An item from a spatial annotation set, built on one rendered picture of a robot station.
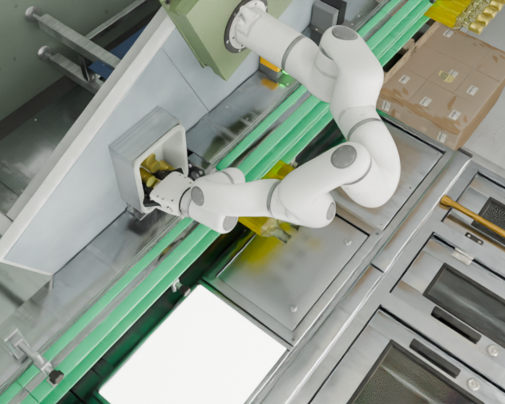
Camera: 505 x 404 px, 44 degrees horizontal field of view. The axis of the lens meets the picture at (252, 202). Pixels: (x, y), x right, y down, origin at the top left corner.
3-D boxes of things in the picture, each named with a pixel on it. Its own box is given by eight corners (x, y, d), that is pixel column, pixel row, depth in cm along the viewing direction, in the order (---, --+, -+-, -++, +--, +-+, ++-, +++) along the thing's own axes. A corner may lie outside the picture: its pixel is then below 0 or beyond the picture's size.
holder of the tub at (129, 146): (123, 209, 171) (144, 224, 168) (107, 145, 148) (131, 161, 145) (166, 171, 179) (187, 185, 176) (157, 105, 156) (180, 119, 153)
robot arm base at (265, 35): (216, 31, 144) (265, 63, 138) (246, -15, 142) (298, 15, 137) (240, 54, 158) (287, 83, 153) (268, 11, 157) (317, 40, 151)
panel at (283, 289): (92, 396, 162) (190, 483, 151) (90, 393, 160) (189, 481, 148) (293, 183, 204) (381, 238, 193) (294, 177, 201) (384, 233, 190)
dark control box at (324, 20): (309, 23, 203) (330, 34, 201) (312, 3, 197) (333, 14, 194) (323, 11, 207) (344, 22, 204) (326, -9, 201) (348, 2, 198)
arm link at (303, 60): (277, 81, 147) (330, 115, 142) (288, 33, 138) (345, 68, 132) (301, 66, 153) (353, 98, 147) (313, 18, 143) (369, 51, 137)
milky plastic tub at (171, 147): (122, 200, 166) (145, 217, 163) (108, 146, 148) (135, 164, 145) (166, 161, 174) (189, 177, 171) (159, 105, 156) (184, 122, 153)
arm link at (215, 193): (292, 176, 136) (222, 163, 149) (256, 191, 126) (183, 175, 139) (293, 212, 138) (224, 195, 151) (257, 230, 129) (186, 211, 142)
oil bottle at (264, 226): (211, 203, 183) (268, 242, 176) (210, 191, 179) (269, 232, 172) (223, 191, 186) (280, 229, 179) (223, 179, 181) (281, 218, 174)
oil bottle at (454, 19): (409, 9, 238) (475, 40, 229) (412, -4, 234) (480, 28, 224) (416, 2, 241) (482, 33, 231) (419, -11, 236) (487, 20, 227)
